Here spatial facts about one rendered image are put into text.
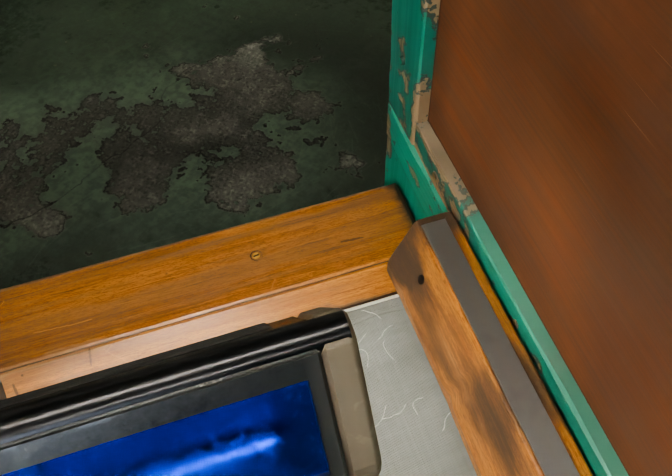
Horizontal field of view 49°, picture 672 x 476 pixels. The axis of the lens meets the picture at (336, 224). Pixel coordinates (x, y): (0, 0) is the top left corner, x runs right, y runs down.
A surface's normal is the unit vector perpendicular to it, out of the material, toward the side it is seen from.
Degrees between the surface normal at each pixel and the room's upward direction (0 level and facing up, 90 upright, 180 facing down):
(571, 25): 90
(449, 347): 68
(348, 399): 58
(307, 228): 0
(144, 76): 0
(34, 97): 0
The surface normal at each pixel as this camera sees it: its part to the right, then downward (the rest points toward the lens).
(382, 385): -0.03, -0.60
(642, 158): -0.95, 0.26
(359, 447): 0.25, 0.33
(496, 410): -0.88, 0.00
